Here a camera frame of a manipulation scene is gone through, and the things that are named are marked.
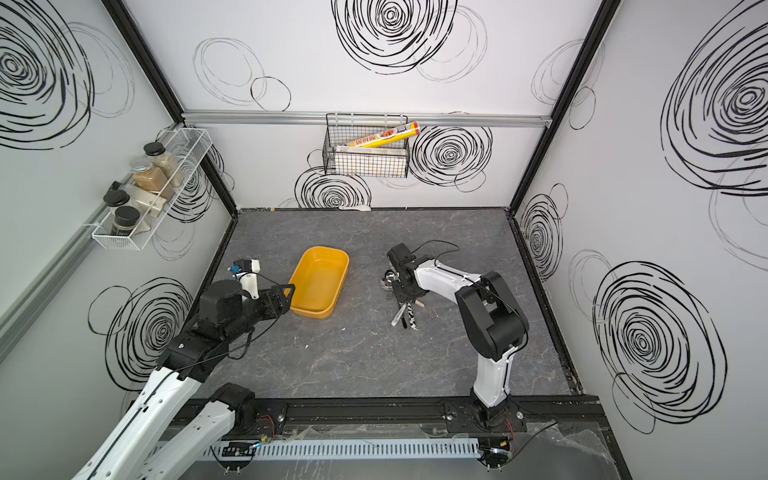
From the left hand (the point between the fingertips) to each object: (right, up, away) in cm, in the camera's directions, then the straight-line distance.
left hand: (283, 288), depth 74 cm
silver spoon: (+29, -12, +17) cm, 35 cm away
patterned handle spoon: (+33, -12, +17) cm, 39 cm away
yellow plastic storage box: (+2, -2, +28) cm, 29 cm away
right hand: (+33, -5, +21) cm, 39 cm away
